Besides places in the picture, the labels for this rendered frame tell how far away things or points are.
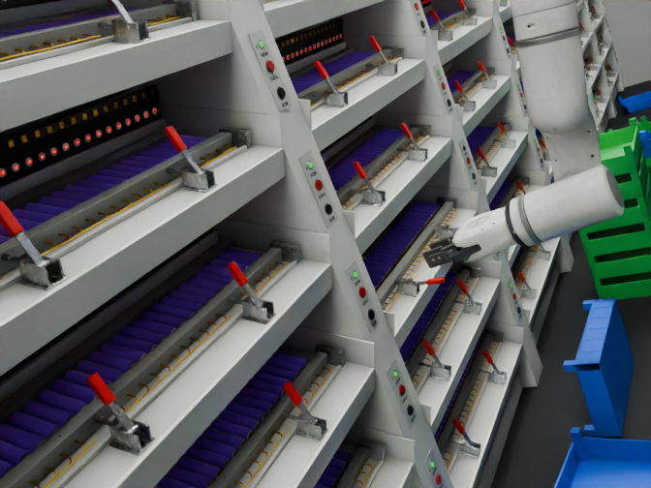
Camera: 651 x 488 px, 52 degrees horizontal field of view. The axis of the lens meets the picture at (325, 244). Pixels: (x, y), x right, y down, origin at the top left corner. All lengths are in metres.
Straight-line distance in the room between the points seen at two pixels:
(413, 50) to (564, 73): 0.66
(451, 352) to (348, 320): 0.44
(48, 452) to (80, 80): 0.39
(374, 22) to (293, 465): 1.08
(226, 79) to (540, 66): 0.46
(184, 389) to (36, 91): 0.37
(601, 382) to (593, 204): 0.64
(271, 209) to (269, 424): 0.33
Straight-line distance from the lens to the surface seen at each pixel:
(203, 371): 0.84
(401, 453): 1.23
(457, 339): 1.53
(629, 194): 2.12
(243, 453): 0.96
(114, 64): 0.82
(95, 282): 0.72
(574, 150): 1.17
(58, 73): 0.76
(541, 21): 1.04
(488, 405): 1.65
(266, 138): 1.02
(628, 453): 1.64
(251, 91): 1.02
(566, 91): 1.05
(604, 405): 1.67
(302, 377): 1.08
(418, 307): 1.32
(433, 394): 1.37
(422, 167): 1.46
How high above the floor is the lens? 1.04
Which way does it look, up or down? 15 degrees down
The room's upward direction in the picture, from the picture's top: 23 degrees counter-clockwise
